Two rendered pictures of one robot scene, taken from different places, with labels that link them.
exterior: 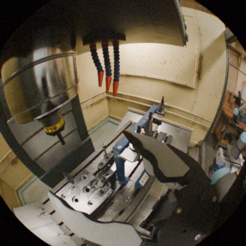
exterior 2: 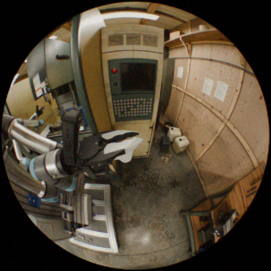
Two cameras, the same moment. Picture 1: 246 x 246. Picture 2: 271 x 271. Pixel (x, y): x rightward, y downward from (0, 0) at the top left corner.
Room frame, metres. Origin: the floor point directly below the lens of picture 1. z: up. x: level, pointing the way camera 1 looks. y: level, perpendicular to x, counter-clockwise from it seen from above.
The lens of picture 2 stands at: (0.52, -1.45, 1.59)
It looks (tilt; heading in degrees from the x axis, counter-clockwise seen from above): 45 degrees down; 47
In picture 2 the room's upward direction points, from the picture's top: straight up
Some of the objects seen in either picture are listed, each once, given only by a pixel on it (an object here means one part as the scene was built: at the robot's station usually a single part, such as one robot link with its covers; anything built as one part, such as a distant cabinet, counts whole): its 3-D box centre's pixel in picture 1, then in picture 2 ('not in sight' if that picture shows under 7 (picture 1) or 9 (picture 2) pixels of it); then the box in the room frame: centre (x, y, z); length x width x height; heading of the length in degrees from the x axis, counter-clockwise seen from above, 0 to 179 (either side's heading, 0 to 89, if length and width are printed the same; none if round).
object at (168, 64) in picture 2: not in sight; (163, 58); (3.21, 0.09, 2.10); 1.00 x 0.28 x 4.20; 55
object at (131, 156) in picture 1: (130, 155); not in sight; (0.23, -0.02, 1.21); 0.07 x 0.05 x 0.01; 54
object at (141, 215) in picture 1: (162, 201); not in sight; (0.08, -0.29, 0.70); 0.90 x 0.30 x 0.16; 144
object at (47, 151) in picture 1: (49, 134); (67, 105); (0.41, 0.51, 1.16); 0.48 x 0.05 x 0.51; 144
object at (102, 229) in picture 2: not in sight; (88, 218); (-0.31, -1.24, 0.15); 1.27 x 0.85 x 0.17; 55
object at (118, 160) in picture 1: (120, 168); not in sight; (0.26, 0.02, 1.05); 0.10 x 0.05 x 0.30; 54
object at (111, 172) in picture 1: (106, 179); not in sight; (0.22, 0.11, 0.97); 0.13 x 0.03 x 0.15; 144
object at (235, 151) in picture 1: (236, 150); not in sight; (0.14, -1.03, 1.09); 0.15 x 0.15 x 0.10
